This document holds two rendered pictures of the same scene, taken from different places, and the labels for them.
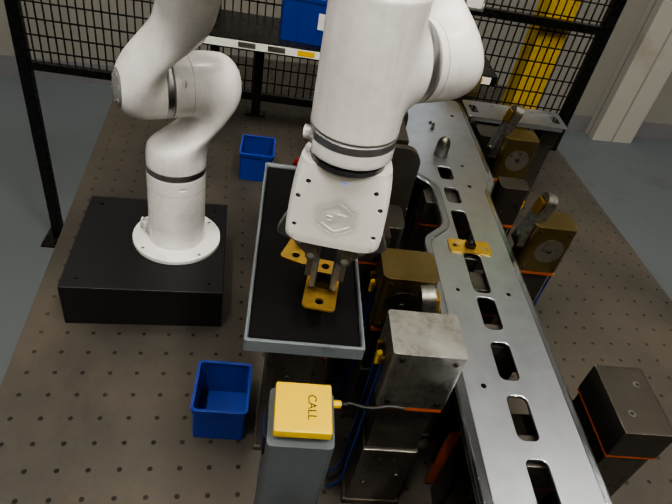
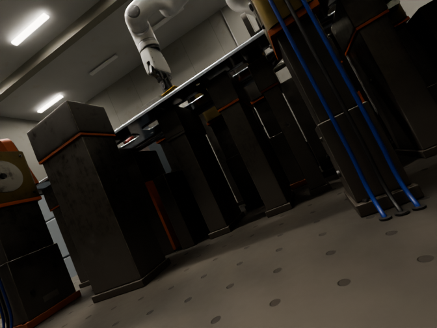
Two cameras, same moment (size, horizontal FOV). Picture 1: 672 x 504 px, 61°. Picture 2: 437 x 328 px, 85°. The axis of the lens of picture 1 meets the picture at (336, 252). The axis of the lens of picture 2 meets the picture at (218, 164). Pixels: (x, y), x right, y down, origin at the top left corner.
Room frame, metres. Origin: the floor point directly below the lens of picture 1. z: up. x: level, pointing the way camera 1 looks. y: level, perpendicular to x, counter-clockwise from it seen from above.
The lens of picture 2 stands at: (0.98, -0.74, 0.79)
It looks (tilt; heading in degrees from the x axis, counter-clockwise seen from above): 5 degrees up; 120
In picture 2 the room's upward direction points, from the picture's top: 25 degrees counter-clockwise
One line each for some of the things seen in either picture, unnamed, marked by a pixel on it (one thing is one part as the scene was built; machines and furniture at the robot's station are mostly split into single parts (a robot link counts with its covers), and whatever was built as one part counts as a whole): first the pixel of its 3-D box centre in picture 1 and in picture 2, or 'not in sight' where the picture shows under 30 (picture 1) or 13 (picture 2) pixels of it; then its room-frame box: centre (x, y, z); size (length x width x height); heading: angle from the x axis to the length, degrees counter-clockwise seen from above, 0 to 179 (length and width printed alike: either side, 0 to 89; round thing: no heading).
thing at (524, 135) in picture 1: (501, 192); not in sight; (1.32, -0.40, 0.87); 0.12 x 0.07 x 0.35; 99
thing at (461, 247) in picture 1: (470, 245); not in sight; (0.88, -0.25, 1.01); 0.08 x 0.04 x 0.01; 100
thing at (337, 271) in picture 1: (348, 263); (161, 82); (0.49, -0.02, 1.24); 0.03 x 0.03 x 0.07; 2
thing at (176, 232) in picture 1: (176, 204); not in sight; (0.96, 0.36, 0.89); 0.19 x 0.19 x 0.18
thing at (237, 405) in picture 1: (221, 400); not in sight; (0.60, 0.15, 0.75); 0.11 x 0.10 x 0.09; 9
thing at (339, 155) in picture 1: (349, 138); (149, 49); (0.48, 0.01, 1.40); 0.09 x 0.08 x 0.03; 92
